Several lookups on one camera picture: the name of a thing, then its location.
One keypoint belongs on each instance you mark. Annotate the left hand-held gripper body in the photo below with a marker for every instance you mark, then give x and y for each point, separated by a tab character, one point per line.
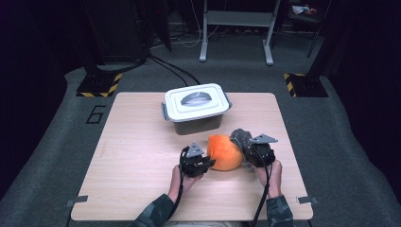
190	167

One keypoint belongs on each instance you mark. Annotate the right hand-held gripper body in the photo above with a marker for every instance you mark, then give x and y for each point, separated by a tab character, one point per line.
260	154

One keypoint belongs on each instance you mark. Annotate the orange plush toy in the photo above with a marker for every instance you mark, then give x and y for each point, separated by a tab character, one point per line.
223	153

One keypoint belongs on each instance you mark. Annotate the grey cloth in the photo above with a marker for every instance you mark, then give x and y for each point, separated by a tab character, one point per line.
241	138

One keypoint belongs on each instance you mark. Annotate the brown transparent storage box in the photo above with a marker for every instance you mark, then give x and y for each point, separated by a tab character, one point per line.
197	126

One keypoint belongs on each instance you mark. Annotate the white box lid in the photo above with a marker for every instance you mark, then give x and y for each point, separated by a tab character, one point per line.
201	112

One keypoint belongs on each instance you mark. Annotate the person's left hand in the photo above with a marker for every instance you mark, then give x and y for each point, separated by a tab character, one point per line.
181	184

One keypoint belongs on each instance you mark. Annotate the person's right hand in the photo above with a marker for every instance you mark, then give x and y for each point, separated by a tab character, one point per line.
272	181

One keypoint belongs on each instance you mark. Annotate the grey tape strip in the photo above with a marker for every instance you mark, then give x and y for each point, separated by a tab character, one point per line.
307	200
77	200

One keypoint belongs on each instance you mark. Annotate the black base with striped edge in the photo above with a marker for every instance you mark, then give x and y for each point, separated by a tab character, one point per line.
97	85
307	86

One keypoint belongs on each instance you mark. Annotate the white metal stand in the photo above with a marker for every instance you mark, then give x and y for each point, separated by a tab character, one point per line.
204	31

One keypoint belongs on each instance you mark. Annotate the dark curtain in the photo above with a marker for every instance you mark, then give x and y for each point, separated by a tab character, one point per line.
369	78
28	78

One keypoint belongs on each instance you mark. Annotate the black chair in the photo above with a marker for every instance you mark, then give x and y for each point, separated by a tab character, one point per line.
302	20

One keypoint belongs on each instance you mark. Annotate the white and orange object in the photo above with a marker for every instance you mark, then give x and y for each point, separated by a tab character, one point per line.
299	9

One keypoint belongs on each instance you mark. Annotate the black cabinet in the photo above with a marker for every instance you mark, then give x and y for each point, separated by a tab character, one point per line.
116	31

